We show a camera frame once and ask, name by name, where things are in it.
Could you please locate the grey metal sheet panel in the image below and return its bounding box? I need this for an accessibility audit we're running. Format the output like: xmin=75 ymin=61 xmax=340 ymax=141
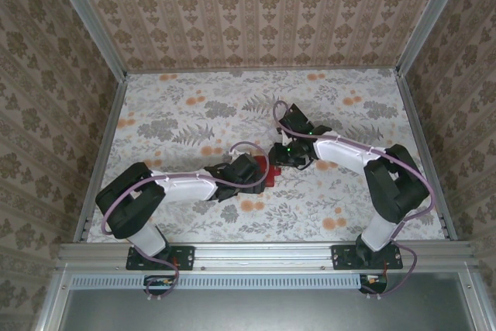
xmin=57 ymin=288 xmax=477 ymax=331

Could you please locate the grey slotted cable duct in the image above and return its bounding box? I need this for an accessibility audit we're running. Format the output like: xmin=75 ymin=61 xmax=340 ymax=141
xmin=71 ymin=272 xmax=387 ymax=290

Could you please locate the red leather card holder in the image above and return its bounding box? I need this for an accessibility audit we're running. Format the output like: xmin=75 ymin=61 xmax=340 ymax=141
xmin=253 ymin=154 xmax=283 ymax=189

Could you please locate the aluminium corner post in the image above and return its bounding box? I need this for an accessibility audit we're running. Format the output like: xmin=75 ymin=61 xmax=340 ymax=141
xmin=43 ymin=0 xmax=129 ymax=81
xmin=394 ymin=0 xmax=474 ymax=76

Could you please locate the aluminium side rail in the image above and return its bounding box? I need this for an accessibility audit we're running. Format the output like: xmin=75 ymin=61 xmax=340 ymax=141
xmin=394 ymin=69 xmax=459 ymax=242
xmin=73 ymin=73 xmax=129 ymax=245

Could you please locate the floral patterned table cover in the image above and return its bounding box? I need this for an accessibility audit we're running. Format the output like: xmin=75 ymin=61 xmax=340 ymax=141
xmin=83 ymin=68 xmax=446 ymax=243

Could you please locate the aluminium frame bar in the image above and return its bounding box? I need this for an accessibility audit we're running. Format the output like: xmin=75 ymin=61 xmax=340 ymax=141
xmin=33 ymin=268 xmax=74 ymax=331
xmin=458 ymin=268 xmax=496 ymax=331

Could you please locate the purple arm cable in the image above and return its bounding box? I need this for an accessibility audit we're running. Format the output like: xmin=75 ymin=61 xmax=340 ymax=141
xmin=272 ymin=101 xmax=435 ymax=302
xmin=100 ymin=141 xmax=270 ymax=303

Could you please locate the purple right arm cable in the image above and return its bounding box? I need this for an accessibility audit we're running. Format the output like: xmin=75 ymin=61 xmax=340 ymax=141
xmin=272 ymin=101 xmax=435 ymax=302

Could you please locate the thin aluminium back rail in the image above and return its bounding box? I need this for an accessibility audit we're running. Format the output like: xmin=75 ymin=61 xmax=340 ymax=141
xmin=126 ymin=64 xmax=400 ymax=75

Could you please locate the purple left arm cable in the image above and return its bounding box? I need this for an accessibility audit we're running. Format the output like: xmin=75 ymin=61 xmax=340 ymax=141
xmin=100 ymin=141 xmax=270 ymax=303

